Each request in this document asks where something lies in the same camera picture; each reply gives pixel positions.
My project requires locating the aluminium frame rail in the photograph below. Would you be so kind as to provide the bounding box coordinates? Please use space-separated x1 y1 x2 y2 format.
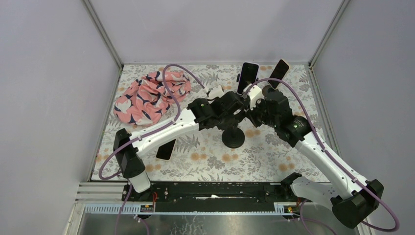
76 181 366 215

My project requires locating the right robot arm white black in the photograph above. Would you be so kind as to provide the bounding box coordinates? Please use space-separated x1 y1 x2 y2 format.
243 86 384 229

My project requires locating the phone with purple case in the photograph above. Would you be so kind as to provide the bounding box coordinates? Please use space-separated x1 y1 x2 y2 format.
236 62 259 95

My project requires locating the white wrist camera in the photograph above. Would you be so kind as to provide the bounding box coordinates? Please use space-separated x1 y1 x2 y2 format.
206 85 225 101
244 85 264 104

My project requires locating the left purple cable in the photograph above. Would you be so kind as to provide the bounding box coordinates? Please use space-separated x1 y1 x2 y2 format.
98 64 208 235

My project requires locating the phone with beige case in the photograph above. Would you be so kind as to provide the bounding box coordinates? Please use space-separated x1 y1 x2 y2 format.
268 59 290 89

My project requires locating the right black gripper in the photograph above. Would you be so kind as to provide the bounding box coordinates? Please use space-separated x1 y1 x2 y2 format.
245 96 279 128

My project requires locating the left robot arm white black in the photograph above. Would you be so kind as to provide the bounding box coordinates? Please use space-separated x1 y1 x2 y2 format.
114 92 255 201

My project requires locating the wooden base phone stand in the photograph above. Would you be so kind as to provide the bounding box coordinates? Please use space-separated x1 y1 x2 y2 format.
262 85 275 97

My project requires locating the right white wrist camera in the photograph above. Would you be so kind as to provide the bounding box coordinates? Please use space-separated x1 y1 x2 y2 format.
244 85 264 104

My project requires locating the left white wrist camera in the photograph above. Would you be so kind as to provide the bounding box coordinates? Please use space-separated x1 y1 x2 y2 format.
206 85 225 101

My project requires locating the phone with cream case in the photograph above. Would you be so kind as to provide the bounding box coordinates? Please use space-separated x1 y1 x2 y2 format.
156 139 176 161

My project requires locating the pink floral crumpled cloth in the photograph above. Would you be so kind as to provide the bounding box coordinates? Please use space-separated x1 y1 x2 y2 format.
113 71 175 126

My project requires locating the floral patterned table mat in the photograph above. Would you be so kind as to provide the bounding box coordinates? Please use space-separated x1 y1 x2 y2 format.
90 64 328 182

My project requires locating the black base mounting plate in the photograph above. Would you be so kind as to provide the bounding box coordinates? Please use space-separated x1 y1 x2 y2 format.
121 181 304 213

